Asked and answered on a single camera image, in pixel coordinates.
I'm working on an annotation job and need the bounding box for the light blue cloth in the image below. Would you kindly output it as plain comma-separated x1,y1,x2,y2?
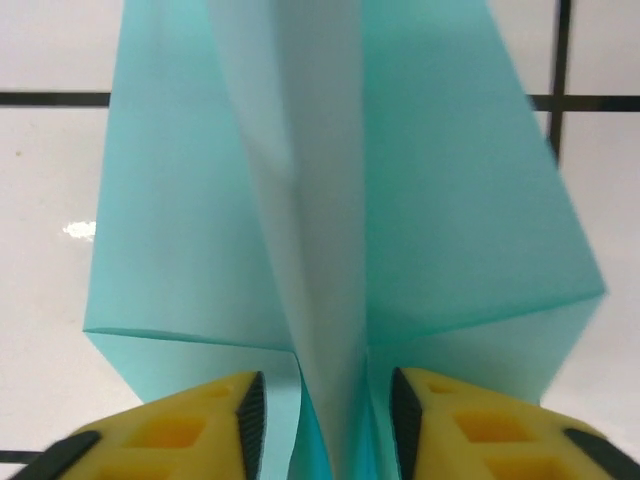
81,0,610,480

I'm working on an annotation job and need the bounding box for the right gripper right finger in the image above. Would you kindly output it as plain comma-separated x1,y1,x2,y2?
389,366,640,480

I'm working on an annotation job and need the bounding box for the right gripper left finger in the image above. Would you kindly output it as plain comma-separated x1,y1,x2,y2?
19,369,267,480

